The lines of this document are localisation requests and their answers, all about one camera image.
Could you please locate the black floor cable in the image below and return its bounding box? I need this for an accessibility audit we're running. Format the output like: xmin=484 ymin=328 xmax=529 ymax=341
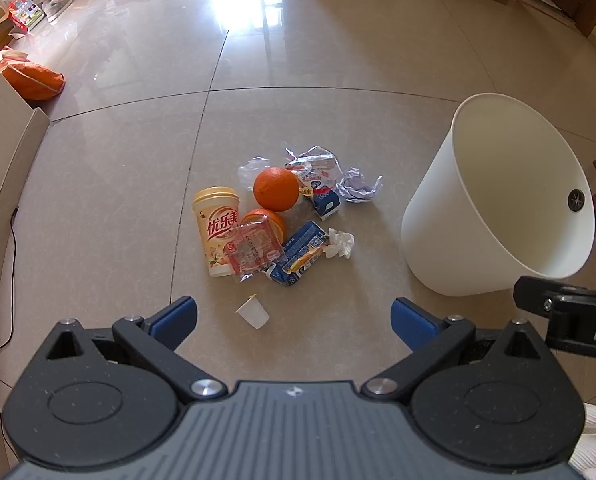
xmin=0 ymin=206 xmax=21 ymax=413

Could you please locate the white paper ball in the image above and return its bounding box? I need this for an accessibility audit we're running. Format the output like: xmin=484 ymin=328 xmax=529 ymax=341
xmin=337 ymin=166 xmax=383 ymax=204

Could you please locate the flattened blue drink carton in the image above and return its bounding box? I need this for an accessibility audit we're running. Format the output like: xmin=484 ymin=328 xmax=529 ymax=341
xmin=265 ymin=220 xmax=330 ymax=288

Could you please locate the yellow milk tea cup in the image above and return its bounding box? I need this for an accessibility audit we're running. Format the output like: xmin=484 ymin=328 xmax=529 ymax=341
xmin=192 ymin=186 xmax=242 ymax=278

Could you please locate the small blue white carton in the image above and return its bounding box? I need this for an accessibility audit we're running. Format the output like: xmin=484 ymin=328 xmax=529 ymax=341
xmin=308 ymin=187 xmax=342 ymax=222

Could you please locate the orange under wrapper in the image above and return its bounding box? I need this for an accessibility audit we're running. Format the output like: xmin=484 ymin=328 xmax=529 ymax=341
xmin=241 ymin=208 xmax=287 ymax=241

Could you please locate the white plastic trash bin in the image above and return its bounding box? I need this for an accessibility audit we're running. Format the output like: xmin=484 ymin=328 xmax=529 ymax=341
xmin=400 ymin=92 xmax=596 ymax=297

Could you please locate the whole orange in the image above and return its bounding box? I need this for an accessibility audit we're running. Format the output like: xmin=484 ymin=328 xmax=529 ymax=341
xmin=253 ymin=166 xmax=300 ymax=212

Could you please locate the orange cloth bag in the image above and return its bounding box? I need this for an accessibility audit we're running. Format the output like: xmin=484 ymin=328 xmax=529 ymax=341
xmin=0 ymin=46 xmax=66 ymax=101

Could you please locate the red clear snack wrapper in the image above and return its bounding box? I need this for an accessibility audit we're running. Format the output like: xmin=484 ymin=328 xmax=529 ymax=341
xmin=224 ymin=215 xmax=285 ymax=281

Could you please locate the clear plastic bag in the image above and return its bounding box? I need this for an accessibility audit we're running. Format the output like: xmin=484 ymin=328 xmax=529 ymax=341
xmin=237 ymin=156 xmax=271 ymax=188

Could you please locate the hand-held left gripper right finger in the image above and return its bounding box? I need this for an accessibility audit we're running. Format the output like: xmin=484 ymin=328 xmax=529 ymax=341
xmin=362 ymin=297 xmax=554 ymax=403

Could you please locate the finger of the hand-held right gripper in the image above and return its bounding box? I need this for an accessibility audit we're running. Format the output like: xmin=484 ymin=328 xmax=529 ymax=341
xmin=513 ymin=275 xmax=596 ymax=361

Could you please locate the clear wrapper with red label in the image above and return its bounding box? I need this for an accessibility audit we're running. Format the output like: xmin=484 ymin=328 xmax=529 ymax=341
xmin=284 ymin=145 xmax=339 ymax=196

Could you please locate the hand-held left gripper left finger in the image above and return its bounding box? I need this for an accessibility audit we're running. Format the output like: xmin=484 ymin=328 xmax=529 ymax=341
xmin=38 ymin=296 xmax=229 ymax=403

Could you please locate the colourful printed box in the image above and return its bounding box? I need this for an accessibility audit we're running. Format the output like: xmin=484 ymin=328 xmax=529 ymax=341
xmin=6 ymin=0 xmax=46 ymax=36

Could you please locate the crumpled white tissue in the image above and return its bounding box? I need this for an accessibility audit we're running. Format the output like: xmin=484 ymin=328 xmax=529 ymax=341
xmin=322 ymin=227 xmax=355 ymax=261

